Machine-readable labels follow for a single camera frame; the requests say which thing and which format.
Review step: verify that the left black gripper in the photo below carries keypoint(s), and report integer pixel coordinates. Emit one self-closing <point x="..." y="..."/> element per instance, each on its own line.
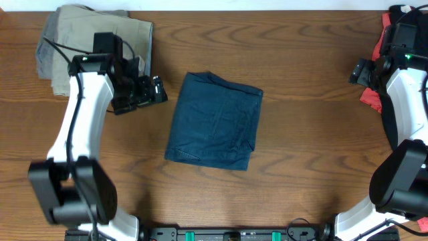
<point x="147" y="96"/>

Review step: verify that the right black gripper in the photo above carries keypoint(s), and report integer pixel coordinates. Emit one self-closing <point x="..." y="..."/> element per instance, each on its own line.
<point x="362" y="73"/>

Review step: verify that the navy blue shorts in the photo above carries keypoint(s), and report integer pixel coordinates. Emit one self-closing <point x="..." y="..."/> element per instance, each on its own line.
<point x="215" y="123"/>

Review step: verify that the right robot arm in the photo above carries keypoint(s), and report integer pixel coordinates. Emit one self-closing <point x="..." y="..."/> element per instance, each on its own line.
<point x="398" y="188"/>

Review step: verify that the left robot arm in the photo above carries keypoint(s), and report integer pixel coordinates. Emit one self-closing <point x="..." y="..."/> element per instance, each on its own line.
<point x="71" y="186"/>

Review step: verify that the red garment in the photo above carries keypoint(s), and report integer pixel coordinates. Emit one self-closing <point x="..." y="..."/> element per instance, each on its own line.
<point x="375" y="100"/>

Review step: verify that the black garment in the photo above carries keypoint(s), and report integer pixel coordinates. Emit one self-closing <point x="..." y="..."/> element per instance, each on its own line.
<point x="402" y="14"/>

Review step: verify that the folded khaki shorts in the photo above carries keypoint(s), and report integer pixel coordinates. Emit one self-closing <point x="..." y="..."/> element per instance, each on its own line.
<point x="77" y="25"/>

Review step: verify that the folded grey garment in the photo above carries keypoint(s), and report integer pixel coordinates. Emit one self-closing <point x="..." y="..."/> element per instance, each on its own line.
<point x="44" y="52"/>

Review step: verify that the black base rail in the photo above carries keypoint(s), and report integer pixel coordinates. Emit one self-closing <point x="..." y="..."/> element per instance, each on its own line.
<point x="293" y="233"/>

